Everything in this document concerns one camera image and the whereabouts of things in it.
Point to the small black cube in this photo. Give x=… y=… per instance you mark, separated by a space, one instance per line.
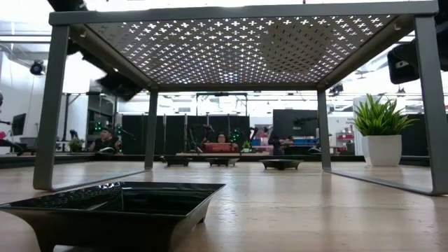
x=176 y=161

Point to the black square mini plate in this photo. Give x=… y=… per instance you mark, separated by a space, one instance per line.
x=281 y=164
x=222 y=162
x=105 y=224

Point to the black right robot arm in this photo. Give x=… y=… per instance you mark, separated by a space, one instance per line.
x=444 y=35

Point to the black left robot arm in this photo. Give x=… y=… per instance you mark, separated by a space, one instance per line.
x=66 y=4

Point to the dark storage rack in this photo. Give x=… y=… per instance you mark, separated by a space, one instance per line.
x=99 y=112

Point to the person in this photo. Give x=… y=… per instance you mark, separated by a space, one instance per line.
x=221 y=141
x=105 y=141

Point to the small green background plant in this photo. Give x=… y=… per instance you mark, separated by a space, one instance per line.
x=76 y=144

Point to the green plant in white pot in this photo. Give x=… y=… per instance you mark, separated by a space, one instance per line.
x=381 y=147

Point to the black round hanging fixture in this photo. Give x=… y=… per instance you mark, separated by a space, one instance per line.
x=36 y=67

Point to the black monitor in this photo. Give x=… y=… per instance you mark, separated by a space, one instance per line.
x=18 y=123

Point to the black screen panel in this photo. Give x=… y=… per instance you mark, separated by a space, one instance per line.
x=295 y=119

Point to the grey perforated metal shelf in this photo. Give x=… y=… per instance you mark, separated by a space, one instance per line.
x=238 y=52

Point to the black aluminium table frame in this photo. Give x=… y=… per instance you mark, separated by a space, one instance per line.
x=122 y=157

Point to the black partition wall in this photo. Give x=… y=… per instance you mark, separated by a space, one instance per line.
x=175 y=133

